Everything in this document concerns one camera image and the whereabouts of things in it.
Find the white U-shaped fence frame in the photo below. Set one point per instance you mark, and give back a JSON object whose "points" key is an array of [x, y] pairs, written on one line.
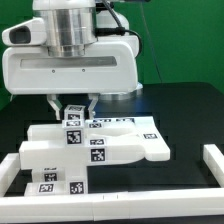
{"points": [[110, 206]]}

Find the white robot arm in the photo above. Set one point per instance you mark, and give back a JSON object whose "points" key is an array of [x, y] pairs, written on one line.
{"points": [[79, 22]]}

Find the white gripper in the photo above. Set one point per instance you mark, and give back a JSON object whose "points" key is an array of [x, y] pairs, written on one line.
{"points": [[107, 65]]}

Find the white chair back part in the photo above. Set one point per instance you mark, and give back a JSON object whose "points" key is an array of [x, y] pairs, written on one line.
{"points": [[107, 141]]}

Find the white chair seat part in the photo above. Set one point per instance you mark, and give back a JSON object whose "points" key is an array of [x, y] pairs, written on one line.
{"points": [[76, 180]]}

